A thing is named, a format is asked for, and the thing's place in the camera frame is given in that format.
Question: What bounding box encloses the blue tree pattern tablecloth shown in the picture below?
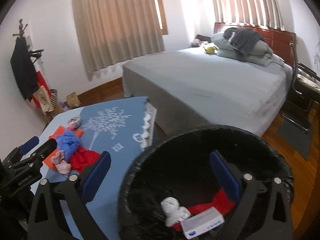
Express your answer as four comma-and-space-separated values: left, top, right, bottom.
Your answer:
32, 96, 157, 239

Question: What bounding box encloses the black hanging coat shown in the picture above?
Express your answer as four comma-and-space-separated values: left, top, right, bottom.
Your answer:
10, 37, 39, 101

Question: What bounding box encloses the grey crumpled sock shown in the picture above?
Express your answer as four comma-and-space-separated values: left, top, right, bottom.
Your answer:
67, 116, 81, 130

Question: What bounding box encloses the white crumpled tissue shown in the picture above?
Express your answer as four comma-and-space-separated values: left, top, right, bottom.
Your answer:
161, 197, 191, 228

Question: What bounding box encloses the red plastic bag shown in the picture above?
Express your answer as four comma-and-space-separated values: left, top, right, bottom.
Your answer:
69, 146, 100, 173

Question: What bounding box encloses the dark grey hoodie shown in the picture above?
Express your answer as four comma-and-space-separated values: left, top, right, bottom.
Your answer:
223, 27, 265, 58

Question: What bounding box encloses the beige left curtain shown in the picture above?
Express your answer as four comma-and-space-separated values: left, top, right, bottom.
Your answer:
72, 0, 165, 80

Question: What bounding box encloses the grey bed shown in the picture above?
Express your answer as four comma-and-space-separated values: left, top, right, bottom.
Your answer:
123, 48, 292, 136

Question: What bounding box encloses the dark floor mat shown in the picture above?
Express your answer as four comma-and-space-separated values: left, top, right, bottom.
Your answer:
277, 120, 313, 160

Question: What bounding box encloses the red hanging garment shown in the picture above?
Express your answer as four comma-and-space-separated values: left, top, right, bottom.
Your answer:
32, 71, 52, 109

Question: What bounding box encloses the white medicine box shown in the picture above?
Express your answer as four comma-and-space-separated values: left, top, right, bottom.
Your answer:
181, 207, 225, 239

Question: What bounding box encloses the blue crumpled plastic bag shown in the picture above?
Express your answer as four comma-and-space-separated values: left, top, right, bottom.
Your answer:
55, 129, 81, 162

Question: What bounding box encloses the beige tote bag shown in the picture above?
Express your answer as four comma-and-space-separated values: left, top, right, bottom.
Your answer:
33, 86, 54, 113

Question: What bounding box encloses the wooden coat rack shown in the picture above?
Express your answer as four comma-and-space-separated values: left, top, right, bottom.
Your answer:
12, 18, 28, 37

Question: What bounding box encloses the pink crumpled tissue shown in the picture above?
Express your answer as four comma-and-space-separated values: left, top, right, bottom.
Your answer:
50, 151, 71, 176

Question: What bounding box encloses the red bag in bin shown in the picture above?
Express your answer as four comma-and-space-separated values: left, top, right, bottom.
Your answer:
171, 189, 236, 231

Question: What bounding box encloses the striped basket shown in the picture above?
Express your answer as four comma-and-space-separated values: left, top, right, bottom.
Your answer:
50, 89, 57, 107

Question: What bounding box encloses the beige curtain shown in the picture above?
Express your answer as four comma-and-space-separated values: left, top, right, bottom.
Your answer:
72, 0, 165, 80
213, 0, 285, 31

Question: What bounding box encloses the black round trash bin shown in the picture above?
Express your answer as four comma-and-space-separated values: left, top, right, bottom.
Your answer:
118, 125, 294, 239

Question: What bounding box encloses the beige right curtain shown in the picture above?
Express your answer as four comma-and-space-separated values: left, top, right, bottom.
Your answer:
213, 0, 285, 31

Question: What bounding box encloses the yellow plush toy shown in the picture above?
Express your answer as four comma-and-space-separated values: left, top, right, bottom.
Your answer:
204, 46, 218, 55

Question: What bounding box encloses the dark bag on bed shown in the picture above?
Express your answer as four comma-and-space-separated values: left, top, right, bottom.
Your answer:
191, 35, 212, 48

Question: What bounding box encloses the brown paper bag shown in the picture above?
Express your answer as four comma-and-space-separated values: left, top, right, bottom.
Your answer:
66, 92, 81, 109

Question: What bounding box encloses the red wooden headboard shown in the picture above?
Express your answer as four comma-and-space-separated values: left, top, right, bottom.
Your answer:
214, 22, 296, 66

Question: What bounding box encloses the orange foam net sleeve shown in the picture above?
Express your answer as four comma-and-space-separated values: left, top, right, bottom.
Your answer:
43, 126, 84, 170

